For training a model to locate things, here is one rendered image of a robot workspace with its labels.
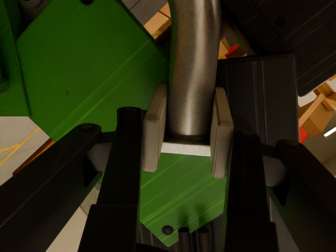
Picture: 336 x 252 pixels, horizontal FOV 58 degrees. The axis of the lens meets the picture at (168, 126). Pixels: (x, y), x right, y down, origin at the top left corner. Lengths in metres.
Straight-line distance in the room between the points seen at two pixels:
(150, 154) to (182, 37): 0.07
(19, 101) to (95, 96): 0.06
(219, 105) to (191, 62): 0.03
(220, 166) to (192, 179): 0.10
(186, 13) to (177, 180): 0.13
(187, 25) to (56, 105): 0.12
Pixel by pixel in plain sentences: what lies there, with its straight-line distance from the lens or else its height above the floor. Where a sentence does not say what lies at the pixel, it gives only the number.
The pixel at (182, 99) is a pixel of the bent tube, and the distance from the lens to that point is 0.19.
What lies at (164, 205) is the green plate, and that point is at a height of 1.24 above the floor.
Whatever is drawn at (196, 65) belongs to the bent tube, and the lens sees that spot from 0.18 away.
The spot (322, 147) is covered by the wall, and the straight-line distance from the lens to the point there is 9.76.
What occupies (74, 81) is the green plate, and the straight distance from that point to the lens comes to 0.24.
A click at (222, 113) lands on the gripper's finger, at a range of 0.16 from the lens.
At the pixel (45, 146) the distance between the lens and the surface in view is 0.42.
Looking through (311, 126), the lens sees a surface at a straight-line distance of 4.29.
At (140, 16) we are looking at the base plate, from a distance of 0.86.
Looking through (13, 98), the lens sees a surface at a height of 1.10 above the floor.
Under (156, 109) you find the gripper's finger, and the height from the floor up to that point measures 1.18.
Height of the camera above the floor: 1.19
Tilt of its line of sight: 1 degrees down
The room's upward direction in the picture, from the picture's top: 142 degrees clockwise
